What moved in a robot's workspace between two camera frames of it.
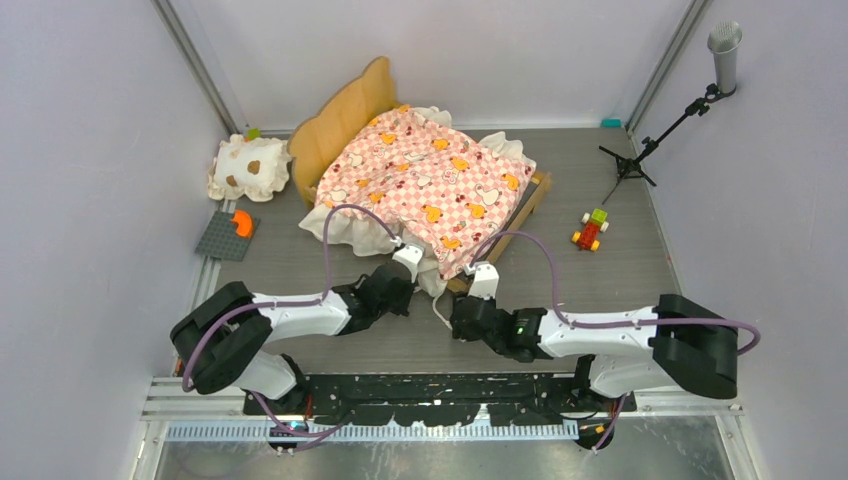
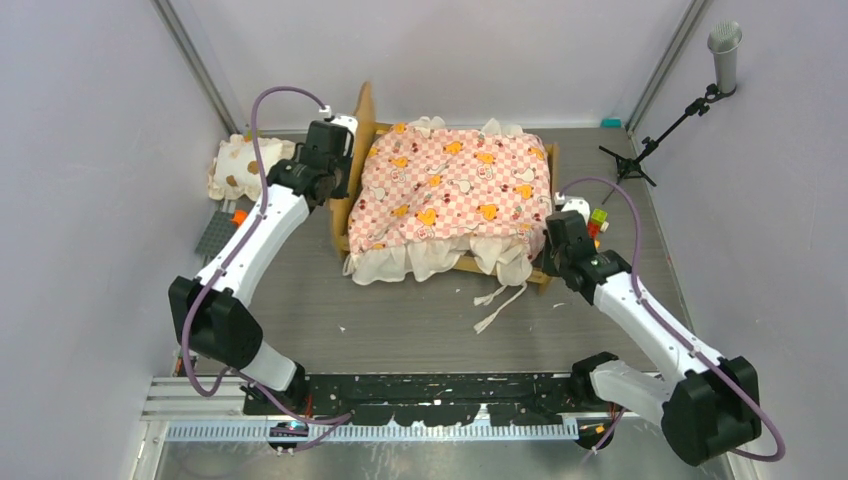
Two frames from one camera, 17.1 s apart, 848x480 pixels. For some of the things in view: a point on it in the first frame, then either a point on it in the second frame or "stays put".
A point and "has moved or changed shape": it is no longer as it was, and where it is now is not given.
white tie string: (438, 315) has moved or changed shape
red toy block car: (593, 222) stays put
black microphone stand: (632, 168) stays put
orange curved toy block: (244, 224) stays put
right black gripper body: (462, 334) -> (551, 257)
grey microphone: (724, 39) stays put
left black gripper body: (399, 305) -> (342, 173)
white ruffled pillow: (256, 166) stays put
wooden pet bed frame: (314, 143) -> (364, 130)
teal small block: (611, 122) stays put
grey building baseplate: (221, 239) stays put
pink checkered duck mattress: (430, 180) has moved or changed shape
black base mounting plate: (440, 399) stays put
